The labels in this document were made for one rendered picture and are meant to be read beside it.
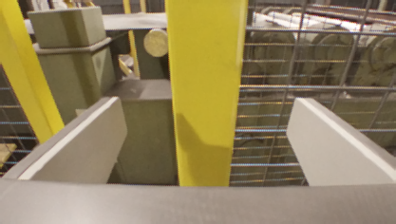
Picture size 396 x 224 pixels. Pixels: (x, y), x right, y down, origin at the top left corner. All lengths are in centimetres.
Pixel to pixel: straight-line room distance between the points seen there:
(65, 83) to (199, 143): 118
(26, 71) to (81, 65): 70
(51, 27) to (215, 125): 115
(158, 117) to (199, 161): 103
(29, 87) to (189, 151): 43
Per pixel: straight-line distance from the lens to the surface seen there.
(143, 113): 120
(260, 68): 116
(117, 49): 337
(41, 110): 56
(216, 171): 19
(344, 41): 129
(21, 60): 53
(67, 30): 120
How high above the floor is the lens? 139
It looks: 31 degrees down
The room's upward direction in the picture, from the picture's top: straight up
